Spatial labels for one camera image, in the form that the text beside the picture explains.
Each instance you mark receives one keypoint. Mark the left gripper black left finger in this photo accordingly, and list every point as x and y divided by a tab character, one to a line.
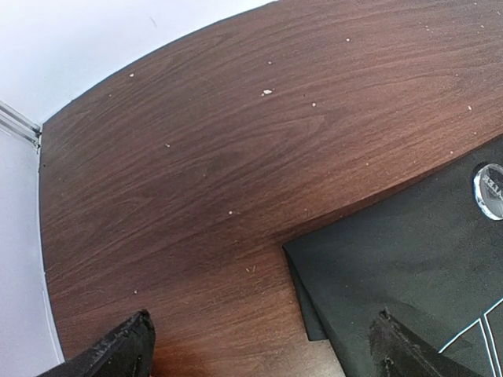
127	350

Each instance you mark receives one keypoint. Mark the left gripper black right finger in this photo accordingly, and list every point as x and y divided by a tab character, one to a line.
398	351

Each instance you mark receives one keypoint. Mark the clear round dealer button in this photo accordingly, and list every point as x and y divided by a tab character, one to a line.
487	185

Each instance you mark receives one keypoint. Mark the black poker cloth mat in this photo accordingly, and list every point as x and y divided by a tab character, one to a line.
428	254

